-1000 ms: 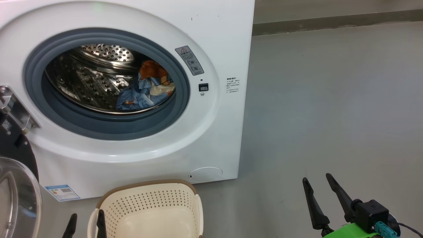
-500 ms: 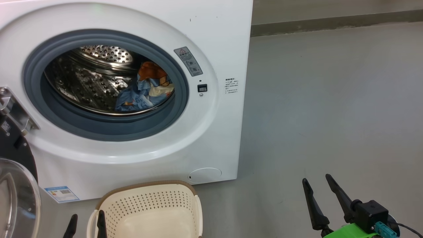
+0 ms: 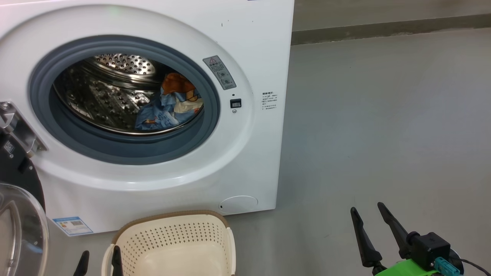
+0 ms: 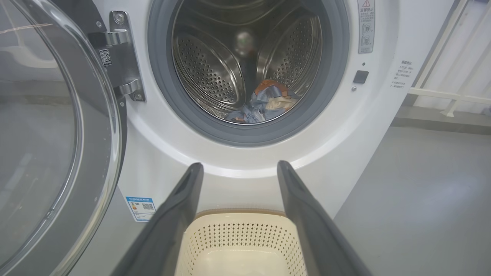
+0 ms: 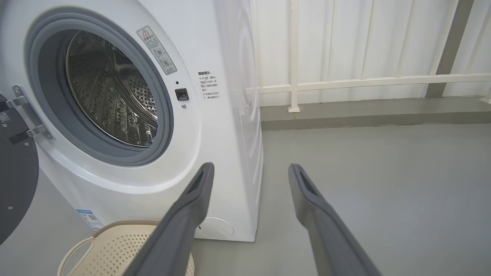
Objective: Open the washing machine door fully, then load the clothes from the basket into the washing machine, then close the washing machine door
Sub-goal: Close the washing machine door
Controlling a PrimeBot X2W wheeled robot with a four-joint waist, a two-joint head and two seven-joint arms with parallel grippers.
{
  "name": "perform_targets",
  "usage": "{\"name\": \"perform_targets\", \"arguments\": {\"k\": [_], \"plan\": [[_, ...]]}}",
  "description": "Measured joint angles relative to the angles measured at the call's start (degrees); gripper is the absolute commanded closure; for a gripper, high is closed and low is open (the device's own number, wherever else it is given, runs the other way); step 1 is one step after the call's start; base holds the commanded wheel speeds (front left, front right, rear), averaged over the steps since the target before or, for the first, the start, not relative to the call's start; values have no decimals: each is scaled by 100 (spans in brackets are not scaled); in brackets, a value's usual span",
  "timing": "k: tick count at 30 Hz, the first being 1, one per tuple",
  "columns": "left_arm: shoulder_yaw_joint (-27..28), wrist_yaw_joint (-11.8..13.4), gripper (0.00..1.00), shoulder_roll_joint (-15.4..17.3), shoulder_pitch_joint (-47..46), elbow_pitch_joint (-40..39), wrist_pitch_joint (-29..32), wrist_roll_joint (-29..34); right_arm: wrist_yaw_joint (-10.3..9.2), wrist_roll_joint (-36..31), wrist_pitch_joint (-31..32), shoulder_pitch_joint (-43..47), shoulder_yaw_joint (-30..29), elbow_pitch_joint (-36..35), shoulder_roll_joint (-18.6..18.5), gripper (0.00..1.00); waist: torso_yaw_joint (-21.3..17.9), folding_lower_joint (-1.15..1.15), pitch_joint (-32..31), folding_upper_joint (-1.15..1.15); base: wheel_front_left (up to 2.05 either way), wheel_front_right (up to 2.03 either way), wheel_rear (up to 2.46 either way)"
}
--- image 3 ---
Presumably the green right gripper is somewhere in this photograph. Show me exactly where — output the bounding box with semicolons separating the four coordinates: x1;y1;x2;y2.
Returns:
350;202;442;276

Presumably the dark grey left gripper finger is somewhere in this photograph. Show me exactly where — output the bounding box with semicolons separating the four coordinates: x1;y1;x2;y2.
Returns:
110;245;124;276
73;250;90;276

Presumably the black glass washing machine door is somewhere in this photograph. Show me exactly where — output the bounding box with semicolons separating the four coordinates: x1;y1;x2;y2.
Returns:
0;130;50;276

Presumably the blue printed garment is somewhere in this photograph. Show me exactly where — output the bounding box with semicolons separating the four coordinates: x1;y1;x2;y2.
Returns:
134;86;200;131

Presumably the orange black cartoon print garment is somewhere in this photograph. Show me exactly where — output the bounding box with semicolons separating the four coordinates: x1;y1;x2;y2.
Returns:
160;73;204;115

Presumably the cream perforated laundry basket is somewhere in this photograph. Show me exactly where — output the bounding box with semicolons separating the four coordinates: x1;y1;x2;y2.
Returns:
102;210;236;276

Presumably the grey rubber door gasket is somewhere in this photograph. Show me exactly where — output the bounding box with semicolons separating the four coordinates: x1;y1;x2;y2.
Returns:
29;34;221;166

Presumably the metal door hinge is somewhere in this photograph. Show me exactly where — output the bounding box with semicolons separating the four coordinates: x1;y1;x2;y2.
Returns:
0;101;48;158

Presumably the white washing machine body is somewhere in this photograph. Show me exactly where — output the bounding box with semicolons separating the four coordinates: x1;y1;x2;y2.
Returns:
0;0;295;236

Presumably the steel washing machine drum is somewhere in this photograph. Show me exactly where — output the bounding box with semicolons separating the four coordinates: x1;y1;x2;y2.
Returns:
53;53;204;135

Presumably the blue energy label sticker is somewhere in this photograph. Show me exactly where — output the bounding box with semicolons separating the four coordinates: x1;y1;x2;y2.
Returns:
52;217;94;237

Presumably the round white filter cover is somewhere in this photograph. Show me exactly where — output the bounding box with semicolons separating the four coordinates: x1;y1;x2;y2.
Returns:
219;195;259;214

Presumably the grey warning sticker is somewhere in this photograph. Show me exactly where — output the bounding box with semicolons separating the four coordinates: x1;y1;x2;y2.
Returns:
203;55;237;90

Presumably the right teal connector black cable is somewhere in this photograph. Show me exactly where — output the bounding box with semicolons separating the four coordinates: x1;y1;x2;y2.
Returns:
434;257;489;276

